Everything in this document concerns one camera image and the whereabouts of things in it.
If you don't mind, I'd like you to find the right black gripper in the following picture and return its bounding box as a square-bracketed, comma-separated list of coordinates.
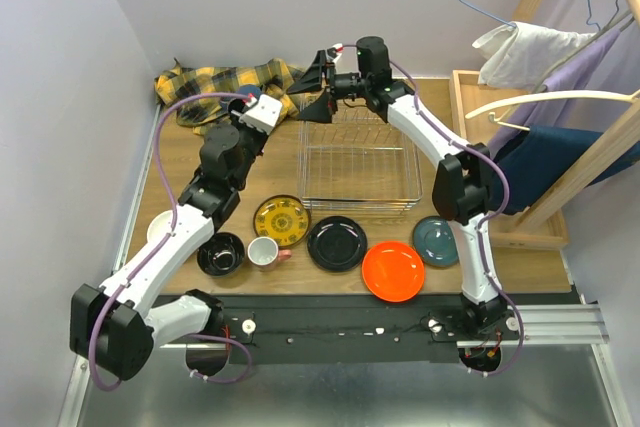
[284, 51, 368, 126]

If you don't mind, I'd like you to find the wire metal dish rack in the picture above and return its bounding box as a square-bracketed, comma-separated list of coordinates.
[297, 100, 423, 212]

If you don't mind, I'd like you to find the pink white mug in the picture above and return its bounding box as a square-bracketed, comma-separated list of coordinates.
[247, 236, 292, 271]

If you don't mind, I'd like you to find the blue mug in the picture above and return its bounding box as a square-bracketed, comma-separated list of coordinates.
[220, 84, 262, 113]

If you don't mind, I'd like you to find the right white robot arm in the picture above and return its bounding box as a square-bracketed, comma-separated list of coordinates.
[287, 36, 509, 339]

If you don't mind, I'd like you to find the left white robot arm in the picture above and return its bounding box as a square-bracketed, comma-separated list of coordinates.
[70, 124, 268, 387]

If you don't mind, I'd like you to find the yellow plaid shirt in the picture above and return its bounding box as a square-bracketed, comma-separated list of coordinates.
[154, 58, 317, 135]

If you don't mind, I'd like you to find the yellow patterned plate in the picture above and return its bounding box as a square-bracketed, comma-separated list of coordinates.
[253, 194, 311, 248]

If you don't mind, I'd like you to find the white small plate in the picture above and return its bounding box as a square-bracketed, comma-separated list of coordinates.
[146, 210, 173, 244]

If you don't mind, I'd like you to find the teal blue plate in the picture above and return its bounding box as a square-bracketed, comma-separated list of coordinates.
[411, 216, 459, 268]

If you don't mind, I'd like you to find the orange plate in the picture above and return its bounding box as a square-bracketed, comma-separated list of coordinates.
[361, 241, 426, 303]

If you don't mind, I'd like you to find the white cloth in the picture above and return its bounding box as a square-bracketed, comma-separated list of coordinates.
[472, 22, 594, 90]

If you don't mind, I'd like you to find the navy blue garment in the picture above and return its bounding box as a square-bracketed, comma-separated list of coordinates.
[487, 124, 640, 218]

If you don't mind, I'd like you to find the purple garment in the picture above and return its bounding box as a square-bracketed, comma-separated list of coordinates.
[491, 27, 621, 139]

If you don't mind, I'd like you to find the left white camera module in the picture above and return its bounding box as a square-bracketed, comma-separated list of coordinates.
[239, 94, 283, 135]

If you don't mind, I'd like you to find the white camera module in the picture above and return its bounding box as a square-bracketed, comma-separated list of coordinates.
[326, 44, 344, 63]
[239, 94, 283, 135]

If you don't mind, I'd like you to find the right white camera module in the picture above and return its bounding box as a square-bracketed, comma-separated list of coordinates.
[326, 44, 344, 63]

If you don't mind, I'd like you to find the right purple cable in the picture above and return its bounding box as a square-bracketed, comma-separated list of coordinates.
[333, 41, 526, 378]

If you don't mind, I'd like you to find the purple cable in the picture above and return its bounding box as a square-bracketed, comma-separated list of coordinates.
[333, 41, 526, 378]
[88, 91, 251, 392]

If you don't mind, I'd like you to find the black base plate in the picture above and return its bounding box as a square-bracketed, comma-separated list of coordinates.
[164, 291, 521, 366]

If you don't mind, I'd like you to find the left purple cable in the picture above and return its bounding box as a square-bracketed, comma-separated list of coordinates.
[88, 91, 251, 392]

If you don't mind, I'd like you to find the wooden clothes rack frame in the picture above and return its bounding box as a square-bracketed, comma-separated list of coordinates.
[510, 0, 640, 233]

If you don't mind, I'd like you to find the aluminium rail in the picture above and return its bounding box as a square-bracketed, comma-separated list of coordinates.
[79, 302, 611, 348]

